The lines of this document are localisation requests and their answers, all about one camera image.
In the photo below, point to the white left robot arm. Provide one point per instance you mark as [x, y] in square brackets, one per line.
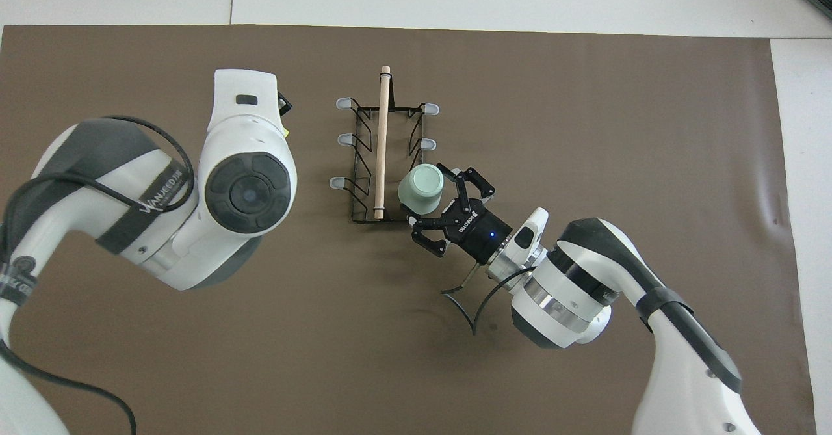
[247, 162]

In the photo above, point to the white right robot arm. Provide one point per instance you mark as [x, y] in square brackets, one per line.
[572, 285]

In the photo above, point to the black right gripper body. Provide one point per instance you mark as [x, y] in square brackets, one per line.
[481, 233]

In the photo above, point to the brown paper table mat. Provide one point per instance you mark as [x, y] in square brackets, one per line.
[325, 357]

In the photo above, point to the green plastic cup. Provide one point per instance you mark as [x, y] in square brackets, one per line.
[421, 191]

